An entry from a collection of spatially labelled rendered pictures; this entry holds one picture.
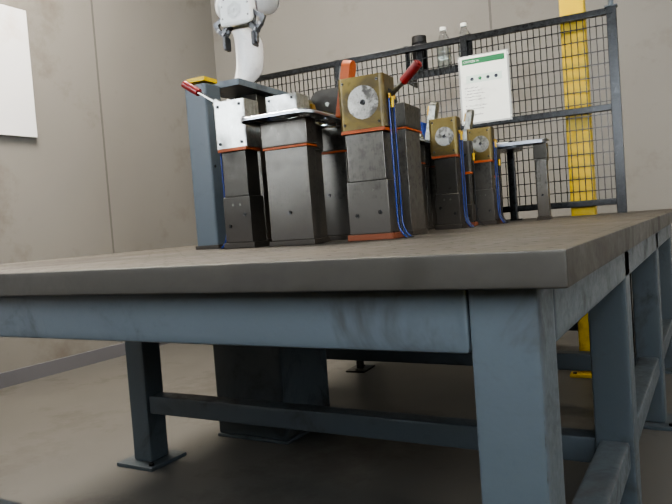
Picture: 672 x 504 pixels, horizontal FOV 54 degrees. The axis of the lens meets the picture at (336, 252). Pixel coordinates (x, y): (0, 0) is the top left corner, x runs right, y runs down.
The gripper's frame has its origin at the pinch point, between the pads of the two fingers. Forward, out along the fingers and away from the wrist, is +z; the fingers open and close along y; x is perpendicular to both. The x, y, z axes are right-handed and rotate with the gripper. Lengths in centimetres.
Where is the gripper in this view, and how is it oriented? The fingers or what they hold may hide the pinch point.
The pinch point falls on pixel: (241, 45)
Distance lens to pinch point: 201.9
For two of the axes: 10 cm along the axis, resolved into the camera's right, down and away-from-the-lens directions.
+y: 9.3, -0.5, -3.6
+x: 3.6, -0.6, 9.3
